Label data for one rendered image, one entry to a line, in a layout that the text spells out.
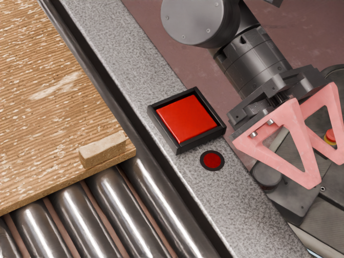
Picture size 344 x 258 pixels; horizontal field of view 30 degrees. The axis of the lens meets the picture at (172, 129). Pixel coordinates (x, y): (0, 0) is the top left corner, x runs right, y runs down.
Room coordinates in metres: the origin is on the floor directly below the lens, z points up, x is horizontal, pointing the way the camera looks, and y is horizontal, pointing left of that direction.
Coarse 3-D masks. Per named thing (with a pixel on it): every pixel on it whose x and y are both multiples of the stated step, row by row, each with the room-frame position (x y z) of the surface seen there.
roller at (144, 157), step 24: (48, 0) 0.70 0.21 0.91; (72, 48) 0.60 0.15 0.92; (96, 72) 0.57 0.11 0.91; (120, 120) 0.49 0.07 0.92; (144, 144) 0.47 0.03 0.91; (144, 168) 0.43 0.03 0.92; (144, 192) 0.40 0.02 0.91; (168, 192) 0.40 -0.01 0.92; (168, 216) 0.37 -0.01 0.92; (192, 216) 0.37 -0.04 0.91; (168, 240) 0.34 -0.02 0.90; (192, 240) 0.34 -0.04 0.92
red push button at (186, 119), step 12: (192, 96) 0.54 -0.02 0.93; (168, 108) 0.52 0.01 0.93; (180, 108) 0.52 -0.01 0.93; (192, 108) 0.52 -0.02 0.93; (204, 108) 0.53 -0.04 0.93; (168, 120) 0.50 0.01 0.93; (180, 120) 0.50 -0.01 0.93; (192, 120) 0.50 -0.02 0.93; (204, 120) 0.51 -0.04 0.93; (180, 132) 0.48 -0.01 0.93; (192, 132) 0.48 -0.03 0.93; (204, 132) 0.49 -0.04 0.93
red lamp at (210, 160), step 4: (208, 156) 0.46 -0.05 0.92; (212, 156) 0.46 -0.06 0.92; (216, 156) 0.46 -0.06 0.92; (204, 160) 0.45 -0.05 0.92; (208, 160) 0.45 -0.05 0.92; (212, 160) 0.46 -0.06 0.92; (216, 160) 0.46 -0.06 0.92; (220, 160) 0.46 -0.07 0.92; (208, 164) 0.45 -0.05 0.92; (212, 164) 0.45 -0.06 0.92; (216, 164) 0.45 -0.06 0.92
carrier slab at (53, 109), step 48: (0, 0) 0.66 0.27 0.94; (0, 48) 0.57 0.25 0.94; (48, 48) 0.58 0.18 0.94; (0, 96) 0.49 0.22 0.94; (48, 96) 0.50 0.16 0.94; (96, 96) 0.51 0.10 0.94; (0, 144) 0.42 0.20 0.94; (48, 144) 0.43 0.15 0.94; (0, 192) 0.35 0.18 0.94; (48, 192) 0.37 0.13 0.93
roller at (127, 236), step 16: (96, 176) 0.41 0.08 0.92; (112, 176) 0.41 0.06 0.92; (96, 192) 0.39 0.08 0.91; (112, 192) 0.39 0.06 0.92; (128, 192) 0.39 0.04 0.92; (112, 208) 0.37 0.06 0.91; (128, 208) 0.37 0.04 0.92; (112, 224) 0.35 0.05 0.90; (128, 224) 0.35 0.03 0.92; (144, 224) 0.35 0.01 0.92; (128, 240) 0.33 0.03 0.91; (144, 240) 0.33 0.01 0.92; (160, 240) 0.34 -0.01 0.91; (144, 256) 0.31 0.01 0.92; (160, 256) 0.31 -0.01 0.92
